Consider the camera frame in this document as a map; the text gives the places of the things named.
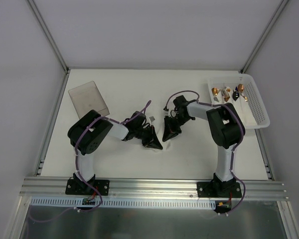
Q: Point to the smoky transparent plastic container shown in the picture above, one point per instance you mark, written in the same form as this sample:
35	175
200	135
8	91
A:
87	97

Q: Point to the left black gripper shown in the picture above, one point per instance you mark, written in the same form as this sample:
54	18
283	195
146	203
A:
146	138

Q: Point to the rolled napkin with black spoon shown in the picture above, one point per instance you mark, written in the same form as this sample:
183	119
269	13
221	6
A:
235	95

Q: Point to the aluminium mounting rail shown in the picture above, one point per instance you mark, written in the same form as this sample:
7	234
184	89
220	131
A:
153	188

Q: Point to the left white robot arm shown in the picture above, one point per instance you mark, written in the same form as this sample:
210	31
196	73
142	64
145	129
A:
87	134

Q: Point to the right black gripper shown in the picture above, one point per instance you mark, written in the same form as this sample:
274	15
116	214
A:
171	123

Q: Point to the white perforated plastic basket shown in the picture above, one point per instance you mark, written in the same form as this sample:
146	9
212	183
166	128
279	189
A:
249	105

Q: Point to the white slotted cable duct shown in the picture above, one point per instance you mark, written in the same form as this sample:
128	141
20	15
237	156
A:
124	203

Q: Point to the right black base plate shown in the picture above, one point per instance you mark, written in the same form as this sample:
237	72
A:
213	189

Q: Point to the white paper napkin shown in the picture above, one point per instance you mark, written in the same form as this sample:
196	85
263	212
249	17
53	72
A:
166	146

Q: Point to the copper spoon in basket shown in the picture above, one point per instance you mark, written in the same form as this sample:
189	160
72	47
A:
240	89

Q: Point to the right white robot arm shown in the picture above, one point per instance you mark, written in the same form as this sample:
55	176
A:
227	131

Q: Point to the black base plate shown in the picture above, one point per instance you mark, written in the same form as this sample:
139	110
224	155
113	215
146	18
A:
213	189
77	187

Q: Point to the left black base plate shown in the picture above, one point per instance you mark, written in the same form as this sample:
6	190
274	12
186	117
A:
77	187

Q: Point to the rolled napkin with copper spoon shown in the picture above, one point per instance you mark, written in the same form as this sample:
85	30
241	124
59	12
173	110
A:
216	93

